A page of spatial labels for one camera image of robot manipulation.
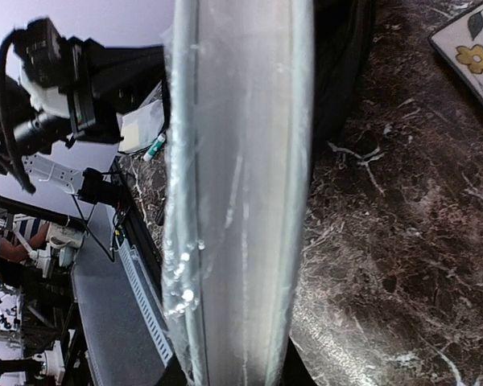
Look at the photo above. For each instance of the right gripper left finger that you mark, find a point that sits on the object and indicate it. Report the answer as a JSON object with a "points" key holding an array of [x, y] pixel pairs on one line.
{"points": [[173, 374]]}

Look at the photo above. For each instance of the pale green notebook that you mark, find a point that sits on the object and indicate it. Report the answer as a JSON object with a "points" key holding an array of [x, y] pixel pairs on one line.
{"points": [[238, 156]]}

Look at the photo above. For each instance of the black front table rail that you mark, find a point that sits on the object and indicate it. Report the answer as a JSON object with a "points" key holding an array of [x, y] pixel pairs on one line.
{"points": [[137, 230]]}

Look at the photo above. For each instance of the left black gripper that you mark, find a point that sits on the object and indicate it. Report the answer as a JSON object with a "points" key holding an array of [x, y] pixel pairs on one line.
{"points": [[107, 82]]}

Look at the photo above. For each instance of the black student backpack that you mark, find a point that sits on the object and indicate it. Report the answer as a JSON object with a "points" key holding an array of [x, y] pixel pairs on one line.
{"points": [[344, 32]]}

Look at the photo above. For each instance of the white slotted cable duct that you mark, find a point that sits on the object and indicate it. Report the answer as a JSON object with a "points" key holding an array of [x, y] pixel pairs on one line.
{"points": [[146, 297]]}

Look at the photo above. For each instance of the person in striped shirt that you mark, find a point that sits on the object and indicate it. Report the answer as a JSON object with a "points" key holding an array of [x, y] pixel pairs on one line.
{"points": [[25, 230]]}

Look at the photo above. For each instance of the white green glue stick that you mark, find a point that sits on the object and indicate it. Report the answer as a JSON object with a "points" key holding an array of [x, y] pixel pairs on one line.
{"points": [[155, 147]]}

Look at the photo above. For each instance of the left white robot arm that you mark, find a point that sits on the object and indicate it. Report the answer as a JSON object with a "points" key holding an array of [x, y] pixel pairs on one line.
{"points": [[24, 130]]}

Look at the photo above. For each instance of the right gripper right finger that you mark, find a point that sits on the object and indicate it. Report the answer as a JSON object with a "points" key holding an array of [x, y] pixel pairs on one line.
{"points": [[294, 371]]}

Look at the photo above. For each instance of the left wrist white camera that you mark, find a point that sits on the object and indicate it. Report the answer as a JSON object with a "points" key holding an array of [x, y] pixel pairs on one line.
{"points": [[44, 71]]}

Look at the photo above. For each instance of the floral square plate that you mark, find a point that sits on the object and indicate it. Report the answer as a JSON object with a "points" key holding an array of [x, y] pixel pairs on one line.
{"points": [[460, 43]]}

